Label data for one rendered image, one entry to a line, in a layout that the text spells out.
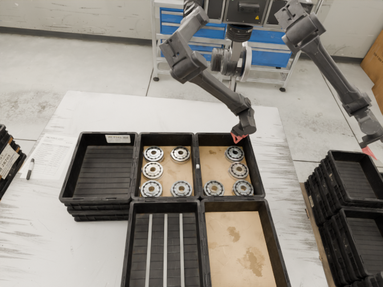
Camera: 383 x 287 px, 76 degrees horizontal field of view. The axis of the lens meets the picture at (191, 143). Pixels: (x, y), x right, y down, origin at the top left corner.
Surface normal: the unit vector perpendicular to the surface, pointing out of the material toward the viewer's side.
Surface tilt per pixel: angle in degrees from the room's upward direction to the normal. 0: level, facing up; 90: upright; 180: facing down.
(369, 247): 0
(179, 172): 0
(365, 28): 90
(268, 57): 90
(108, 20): 90
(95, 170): 0
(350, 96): 87
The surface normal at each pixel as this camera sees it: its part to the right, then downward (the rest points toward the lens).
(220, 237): 0.07, -0.65
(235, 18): -0.04, 0.76
